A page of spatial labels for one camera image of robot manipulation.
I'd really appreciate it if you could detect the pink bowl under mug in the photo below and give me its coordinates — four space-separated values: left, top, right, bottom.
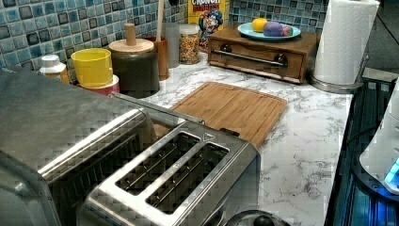
85 75 120 96

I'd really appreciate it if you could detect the white-capped seasoning bottle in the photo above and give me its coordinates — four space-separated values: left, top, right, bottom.
40 55 70 84

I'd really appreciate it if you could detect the brown wooden utensil holder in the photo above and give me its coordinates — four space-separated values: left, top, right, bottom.
147 36 169 81

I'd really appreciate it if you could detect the metal paper towel holder base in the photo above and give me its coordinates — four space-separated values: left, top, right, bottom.
307 55 370 94

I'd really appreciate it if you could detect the white paper towel roll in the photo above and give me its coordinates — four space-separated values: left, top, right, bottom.
313 0 379 85

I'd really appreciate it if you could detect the pink toy strawberry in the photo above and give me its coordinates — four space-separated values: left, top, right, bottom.
283 26 294 37

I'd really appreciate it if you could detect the dark canister with wooden lid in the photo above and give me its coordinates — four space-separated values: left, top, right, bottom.
109 24 159 98

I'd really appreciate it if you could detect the bamboo cutting board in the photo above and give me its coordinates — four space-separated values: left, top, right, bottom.
170 82 287 148

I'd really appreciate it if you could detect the yellow plastic mug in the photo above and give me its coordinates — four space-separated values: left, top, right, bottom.
71 48 113 88

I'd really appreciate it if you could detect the glass pot lid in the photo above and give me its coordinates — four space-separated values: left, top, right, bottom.
223 210 291 226

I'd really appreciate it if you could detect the yellow cereal box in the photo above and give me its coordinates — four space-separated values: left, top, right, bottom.
187 0 230 52

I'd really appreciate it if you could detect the purple toy fruit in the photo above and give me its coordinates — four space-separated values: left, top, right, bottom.
263 22 283 37

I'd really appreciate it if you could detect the yellow toy lemon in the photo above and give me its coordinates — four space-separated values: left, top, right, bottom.
251 18 267 33

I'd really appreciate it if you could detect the wooden spatula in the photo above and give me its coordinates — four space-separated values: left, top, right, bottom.
155 0 165 42

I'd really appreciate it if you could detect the wooden drawer box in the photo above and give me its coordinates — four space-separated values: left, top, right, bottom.
208 23 320 84

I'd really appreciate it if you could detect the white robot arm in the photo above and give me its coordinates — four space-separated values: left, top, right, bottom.
359 82 399 195

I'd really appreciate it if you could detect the light blue plate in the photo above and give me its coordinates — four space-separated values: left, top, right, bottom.
238 22 301 41

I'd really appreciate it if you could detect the stainless steel two-slot toaster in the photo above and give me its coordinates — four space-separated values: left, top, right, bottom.
76 121 261 226

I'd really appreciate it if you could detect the clear cereal jar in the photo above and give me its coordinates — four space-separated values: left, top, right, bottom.
179 24 200 64

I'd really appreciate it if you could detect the grey translucent cup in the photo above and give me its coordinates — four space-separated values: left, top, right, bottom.
162 23 180 68

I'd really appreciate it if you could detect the stainless steel toaster oven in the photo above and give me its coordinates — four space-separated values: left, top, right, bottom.
0 66 155 226

